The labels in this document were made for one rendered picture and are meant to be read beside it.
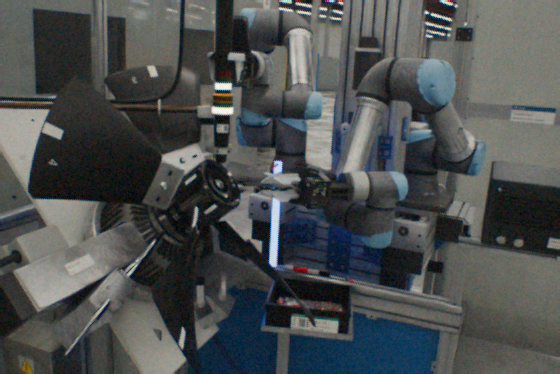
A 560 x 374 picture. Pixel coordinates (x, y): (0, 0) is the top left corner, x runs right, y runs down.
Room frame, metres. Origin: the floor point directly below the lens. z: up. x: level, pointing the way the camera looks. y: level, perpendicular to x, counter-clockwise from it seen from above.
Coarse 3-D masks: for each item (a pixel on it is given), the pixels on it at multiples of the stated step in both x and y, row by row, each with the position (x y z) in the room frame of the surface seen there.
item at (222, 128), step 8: (216, 120) 1.10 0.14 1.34; (224, 120) 1.09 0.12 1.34; (216, 128) 1.10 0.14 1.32; (224, 128) 1.09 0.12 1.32; (216, 136) 1.10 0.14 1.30; (224, 136) 1.09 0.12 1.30; (216, 144) 1.10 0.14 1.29; (224, 144) 1.10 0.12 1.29; (216, 160) 1.10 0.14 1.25; (224, 160) 1.10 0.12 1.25
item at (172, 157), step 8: (168, 152) 1.07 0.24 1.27; (176, 152) 1.08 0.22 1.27; (184, 152) 1.08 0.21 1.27; (192, 152) 1.08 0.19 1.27; (200, 152) 1.08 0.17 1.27; (168, 160) 1.07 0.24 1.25; (176, 160) 1.07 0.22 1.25; (192, 160) 1.07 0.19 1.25; (200, 160) 1.07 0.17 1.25; (184, 168) 1.06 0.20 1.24
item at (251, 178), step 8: (232, 168) 1.31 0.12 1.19; (240, 168) 1.32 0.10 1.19; (256, 168) 1.36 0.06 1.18; (240, 176) 1.22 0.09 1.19; (248, 176) 1.22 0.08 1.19; (256, 176) 1.24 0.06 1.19; (264, 176) 1.27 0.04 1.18; (248, 184) 1.13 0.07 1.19; (256, 184) 1.15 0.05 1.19; (264, 184) 1.17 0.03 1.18; (272, 184) 1.20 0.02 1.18; (280, 184) 1.24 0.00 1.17
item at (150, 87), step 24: (120, 72) 1.16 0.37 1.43; (144, 72) 1.18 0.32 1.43; (168, 72) 1.21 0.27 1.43; (192, 72) 1.24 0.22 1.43; (120, 96) 1.12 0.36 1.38; (144, 96) 1.14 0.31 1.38; (192, 96) 1.18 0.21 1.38; (144, 120) 1.11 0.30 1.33; (168, 120) 1.11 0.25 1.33; (192, 120) 1.13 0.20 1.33; (168, 144) 1.08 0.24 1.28; (192, 144) 1.09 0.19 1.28
